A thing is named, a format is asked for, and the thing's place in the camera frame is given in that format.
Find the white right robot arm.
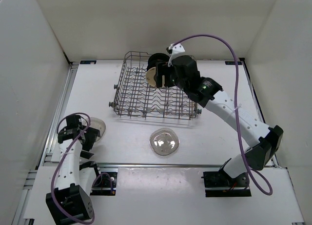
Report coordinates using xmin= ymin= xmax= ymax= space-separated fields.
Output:
xmin=168 ymin=55 xmax=284 ymax=186

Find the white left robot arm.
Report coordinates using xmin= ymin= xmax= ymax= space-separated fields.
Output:
xmin=46 ymin=112 xmax=104 ymax=225

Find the cream plate with characters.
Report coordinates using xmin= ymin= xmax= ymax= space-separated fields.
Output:
xmin=145 ymin=67 xmax=157 ymax=87

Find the clear glass plate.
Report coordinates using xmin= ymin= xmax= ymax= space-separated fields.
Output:
xmin=149 ymin=128 xmax=180 ymax=156
xmin=82 ymin=117 xmax=106 ymax=143

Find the grey wire dish rack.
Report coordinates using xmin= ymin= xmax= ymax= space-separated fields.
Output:
xmin=109 ymin=51 xmax=202 ymax=120

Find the black plate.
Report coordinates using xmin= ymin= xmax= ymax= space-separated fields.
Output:
xmin=146 ymin=57 xmax=161 ymax=71
xmin=148 ymin=53 xmax=170 ymax=64

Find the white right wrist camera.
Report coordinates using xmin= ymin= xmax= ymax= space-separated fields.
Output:
xmin=166 ymin=43 xmax=185 ymax=64

